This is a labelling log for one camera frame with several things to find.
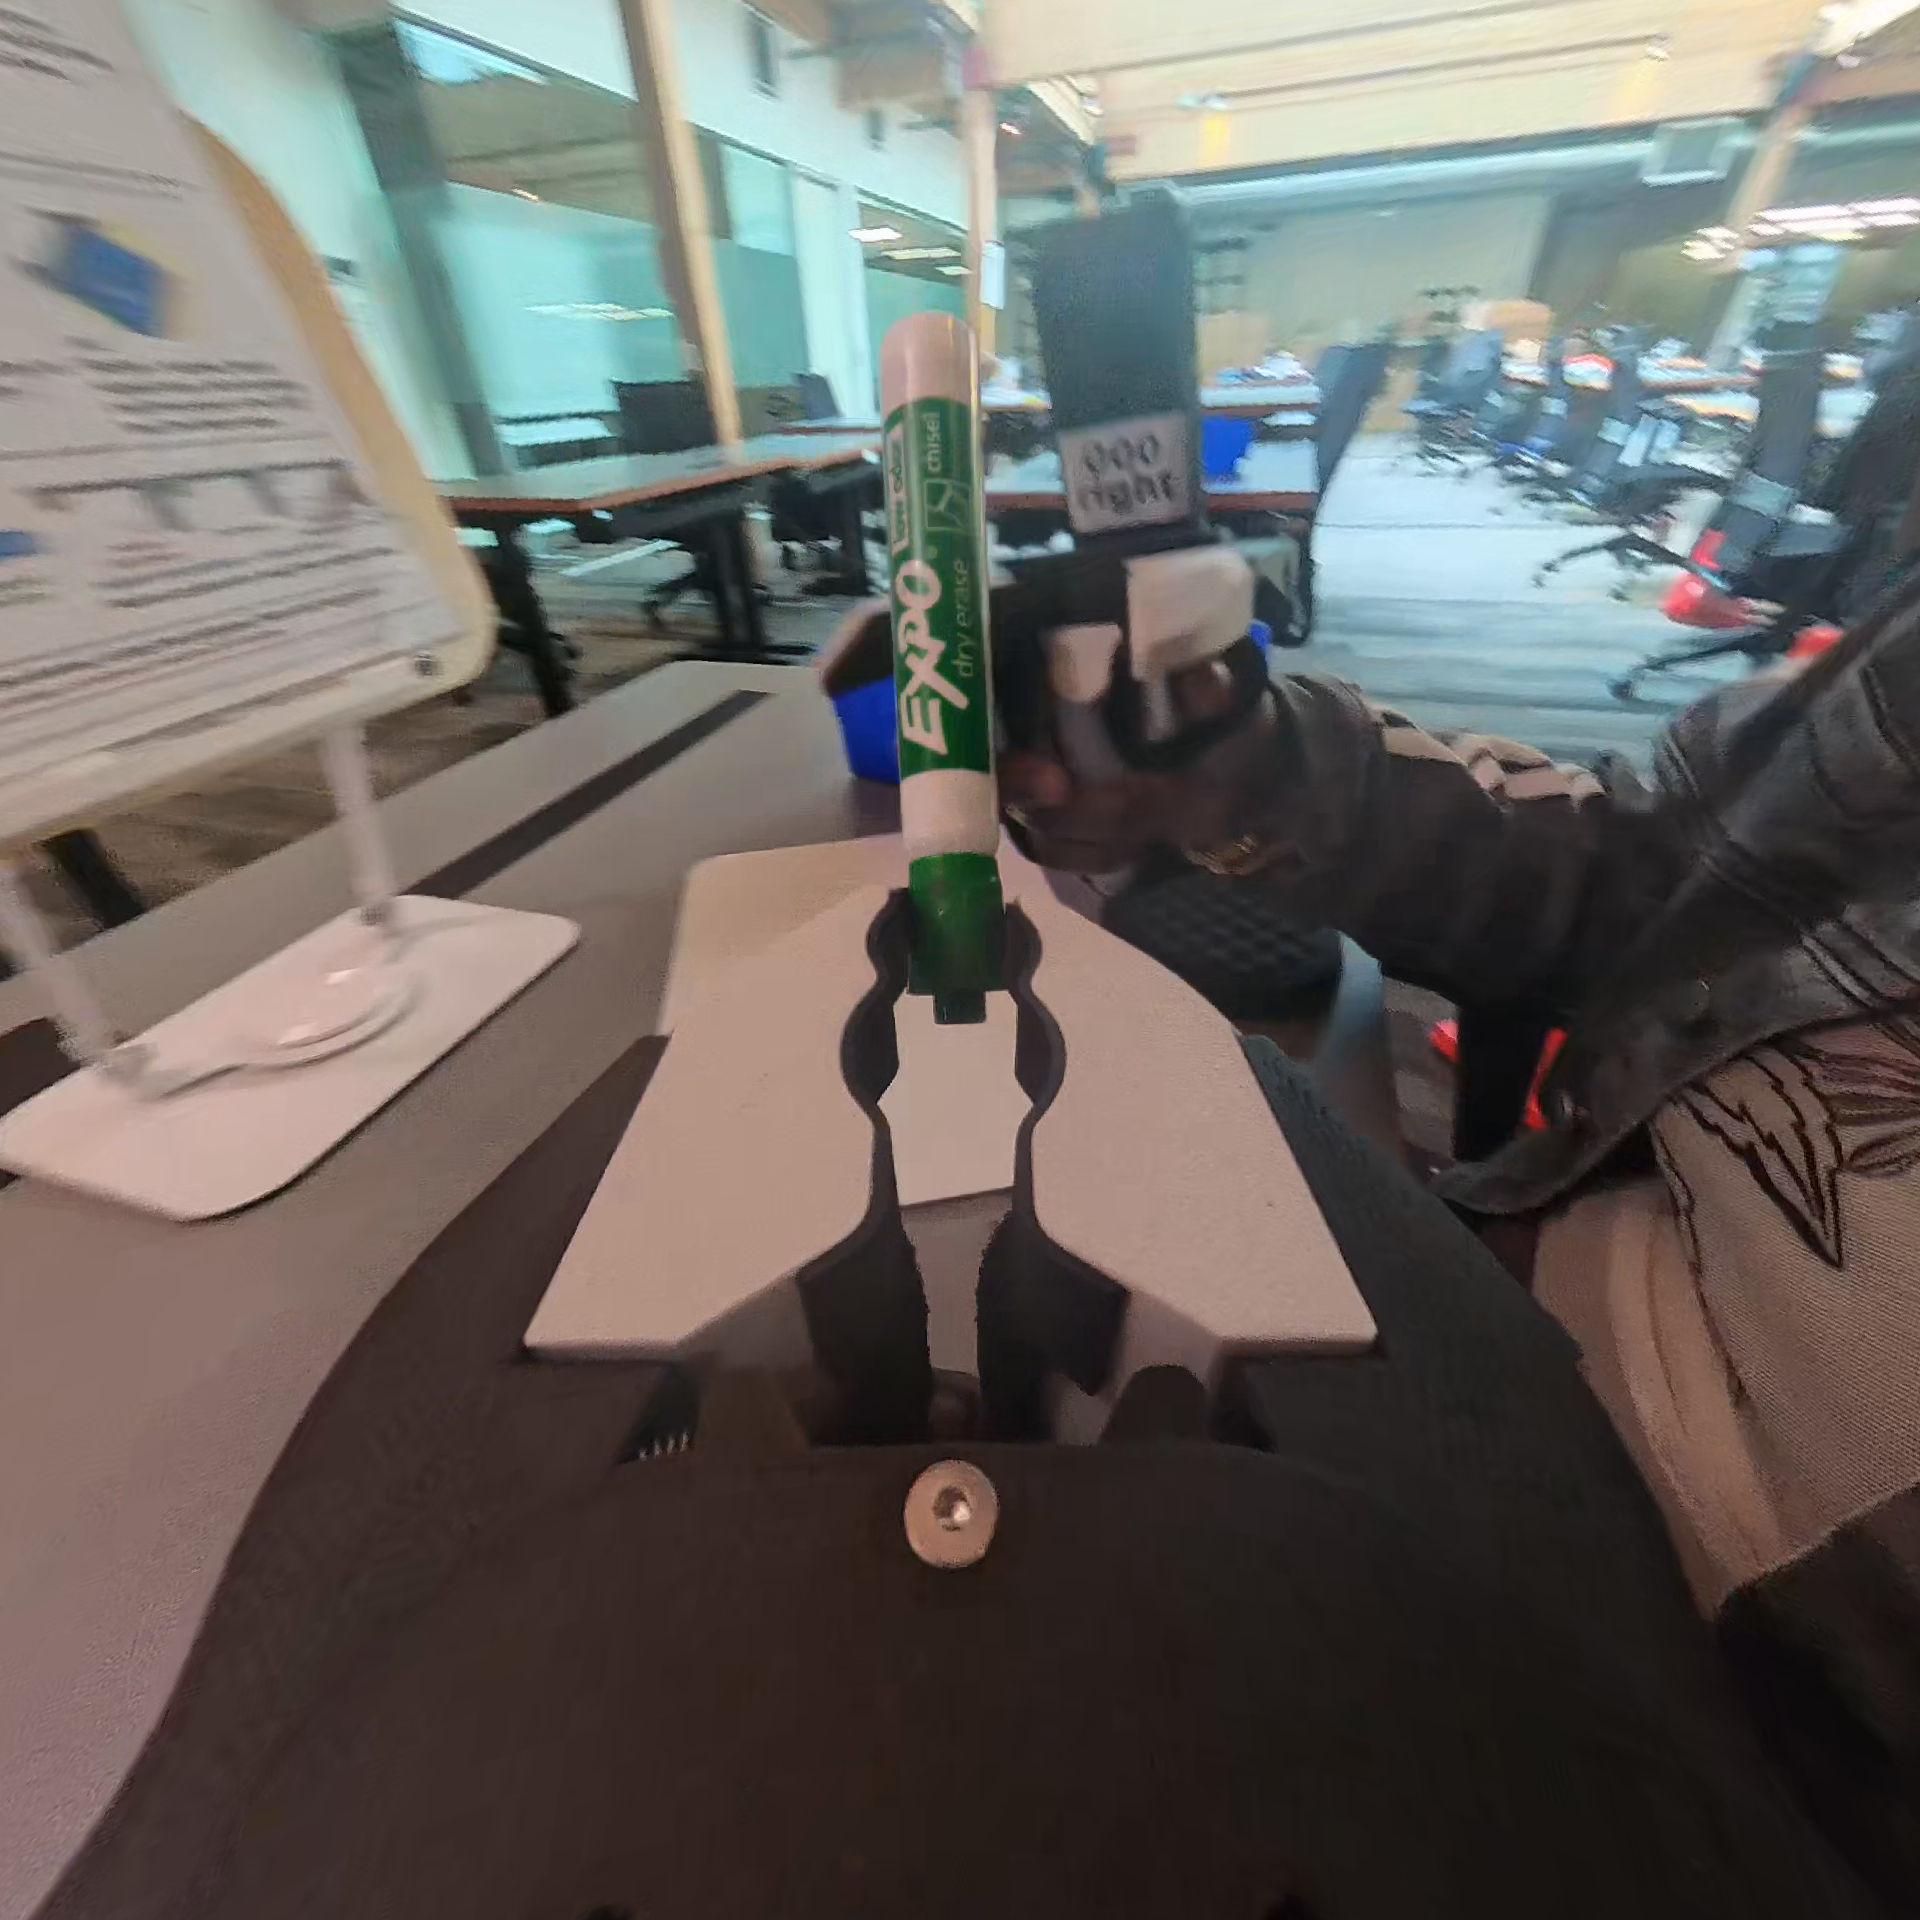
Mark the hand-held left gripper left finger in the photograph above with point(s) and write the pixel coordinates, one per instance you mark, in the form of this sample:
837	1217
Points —
720	1185

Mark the white whiteboard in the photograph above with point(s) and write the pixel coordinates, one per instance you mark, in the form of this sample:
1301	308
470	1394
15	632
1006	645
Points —
780	960

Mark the white metal desk stand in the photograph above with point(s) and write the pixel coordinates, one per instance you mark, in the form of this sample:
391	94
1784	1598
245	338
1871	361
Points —
300	1035

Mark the wooden office desk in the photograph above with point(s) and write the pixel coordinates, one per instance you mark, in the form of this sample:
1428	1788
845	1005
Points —
662	473

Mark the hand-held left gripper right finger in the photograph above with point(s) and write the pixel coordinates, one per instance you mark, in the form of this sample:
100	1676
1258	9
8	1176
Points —
1200	1201

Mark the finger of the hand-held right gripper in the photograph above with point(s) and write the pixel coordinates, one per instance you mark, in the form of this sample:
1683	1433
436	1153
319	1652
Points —
868	645

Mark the black office chair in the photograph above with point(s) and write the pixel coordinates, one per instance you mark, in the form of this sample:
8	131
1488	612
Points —
1613	451

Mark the black textured cushion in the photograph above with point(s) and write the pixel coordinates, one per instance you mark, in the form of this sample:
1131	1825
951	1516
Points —
1231	945

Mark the green dry erase marker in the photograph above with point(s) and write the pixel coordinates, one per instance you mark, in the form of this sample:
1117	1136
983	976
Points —
939	598

